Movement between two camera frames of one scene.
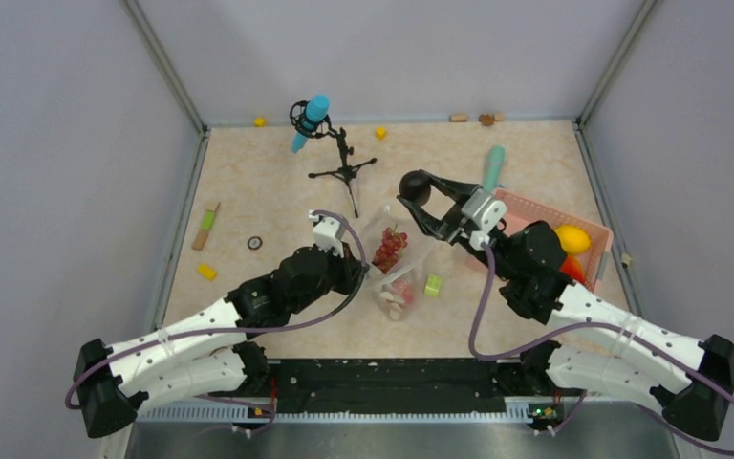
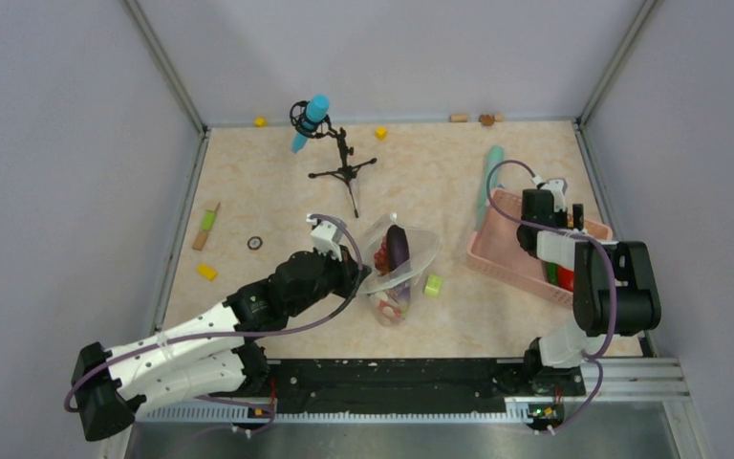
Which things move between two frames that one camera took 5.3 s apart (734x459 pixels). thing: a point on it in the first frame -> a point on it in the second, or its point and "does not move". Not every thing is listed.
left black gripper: (349, 266) does not move
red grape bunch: (387, 254) does not move
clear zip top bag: (395, 249) does not move
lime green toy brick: (433, 285) does not move
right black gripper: (439, 228) -> (577, 213)
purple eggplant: (415, 185) -> (399, 253)
